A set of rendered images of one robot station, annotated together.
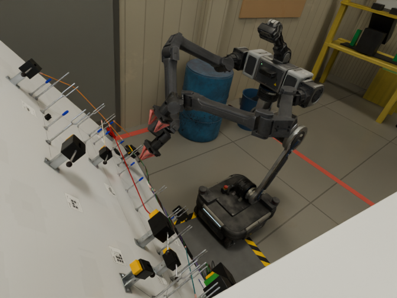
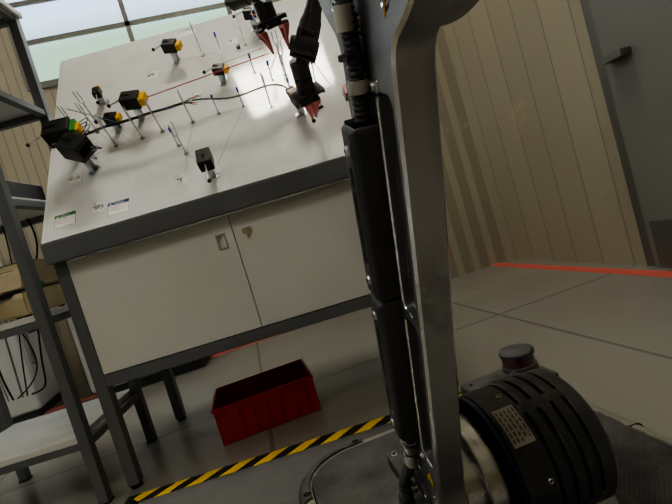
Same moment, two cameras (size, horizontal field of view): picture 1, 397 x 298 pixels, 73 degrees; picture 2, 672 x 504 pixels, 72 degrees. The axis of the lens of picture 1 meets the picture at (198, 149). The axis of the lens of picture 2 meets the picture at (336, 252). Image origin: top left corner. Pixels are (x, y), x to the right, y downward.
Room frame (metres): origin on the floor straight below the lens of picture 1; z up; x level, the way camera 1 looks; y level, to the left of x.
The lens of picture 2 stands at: (1.96, -1.02, 0.67)
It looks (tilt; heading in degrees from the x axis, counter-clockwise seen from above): 4 degrees down; 126
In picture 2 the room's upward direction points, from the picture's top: 17 degrees counter-clockwise
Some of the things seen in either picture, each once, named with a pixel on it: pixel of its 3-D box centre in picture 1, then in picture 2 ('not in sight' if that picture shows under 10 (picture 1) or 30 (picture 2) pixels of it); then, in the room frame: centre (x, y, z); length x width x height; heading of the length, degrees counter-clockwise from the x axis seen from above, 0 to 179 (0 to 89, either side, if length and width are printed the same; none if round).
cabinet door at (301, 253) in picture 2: not in sight; (323, 247); (1.01, 0.23, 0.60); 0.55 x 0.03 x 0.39; 38
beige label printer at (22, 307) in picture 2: not in sight; (14, 291); (0.07, -0.33, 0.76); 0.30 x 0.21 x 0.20; 131
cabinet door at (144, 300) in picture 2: not in sight; (166, 294); (0.58, -0.10, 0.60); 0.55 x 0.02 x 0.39; 38
